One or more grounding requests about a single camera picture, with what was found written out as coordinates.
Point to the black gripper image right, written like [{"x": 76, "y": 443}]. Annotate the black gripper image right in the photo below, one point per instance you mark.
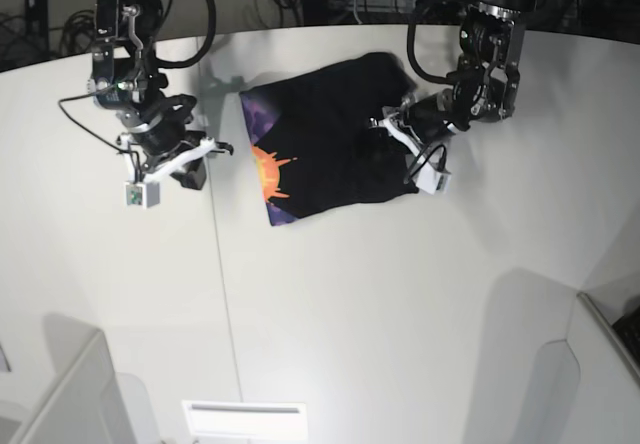
[{"x": 420, "y": 120}]

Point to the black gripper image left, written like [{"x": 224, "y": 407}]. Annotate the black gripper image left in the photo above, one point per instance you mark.
[{"x": 161, "y": 131}]

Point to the black T-shirt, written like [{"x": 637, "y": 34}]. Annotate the black T-shirt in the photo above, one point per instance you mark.
[{"x": 303, "y": 135}]

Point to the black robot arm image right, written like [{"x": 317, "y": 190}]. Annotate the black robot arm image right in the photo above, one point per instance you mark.
[{"x": 482, "y": 87}]

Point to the black keyboard at right edge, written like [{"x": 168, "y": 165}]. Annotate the black keyboard at right edge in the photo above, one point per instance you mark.
[{"x": 627, "y": 329}]

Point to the white partition lower right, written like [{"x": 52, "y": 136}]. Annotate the white partition lower right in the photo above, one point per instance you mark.
[{"x": 585, "y": 387}]

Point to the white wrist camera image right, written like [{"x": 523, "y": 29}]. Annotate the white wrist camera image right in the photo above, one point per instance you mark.
[{"x": 427, "y": 165}]

